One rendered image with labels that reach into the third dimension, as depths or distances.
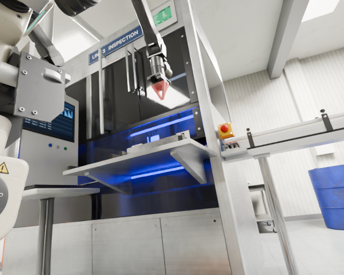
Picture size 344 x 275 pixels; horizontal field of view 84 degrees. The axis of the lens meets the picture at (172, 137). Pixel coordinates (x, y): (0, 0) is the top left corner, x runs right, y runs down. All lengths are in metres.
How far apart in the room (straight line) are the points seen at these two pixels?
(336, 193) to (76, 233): 3.04
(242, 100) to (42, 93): 4.25
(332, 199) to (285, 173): 1.11
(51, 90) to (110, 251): 1.13
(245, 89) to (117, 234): 3.99
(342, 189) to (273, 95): 2.19
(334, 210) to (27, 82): 3.38
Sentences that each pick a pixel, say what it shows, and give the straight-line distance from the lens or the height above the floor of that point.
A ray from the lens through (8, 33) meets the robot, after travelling 0.64.
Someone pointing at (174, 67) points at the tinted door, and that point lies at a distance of 1.39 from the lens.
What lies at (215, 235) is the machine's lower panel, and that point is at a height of 0.47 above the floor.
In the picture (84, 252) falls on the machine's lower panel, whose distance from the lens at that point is 1.65.
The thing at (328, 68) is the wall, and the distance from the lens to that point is 5.12.
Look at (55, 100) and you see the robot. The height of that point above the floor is 0.95.
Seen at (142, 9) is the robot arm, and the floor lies 1.43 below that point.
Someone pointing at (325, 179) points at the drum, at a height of 0.64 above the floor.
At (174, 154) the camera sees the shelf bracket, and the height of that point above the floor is 0.85.
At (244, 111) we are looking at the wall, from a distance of 4.46.
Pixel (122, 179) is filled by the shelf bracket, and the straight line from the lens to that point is 1.25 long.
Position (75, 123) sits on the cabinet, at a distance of 1.70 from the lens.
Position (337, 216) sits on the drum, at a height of 0.16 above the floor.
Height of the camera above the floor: 0.69
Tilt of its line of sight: 17 degrees up
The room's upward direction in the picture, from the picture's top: 8 degrees counter-clockwise
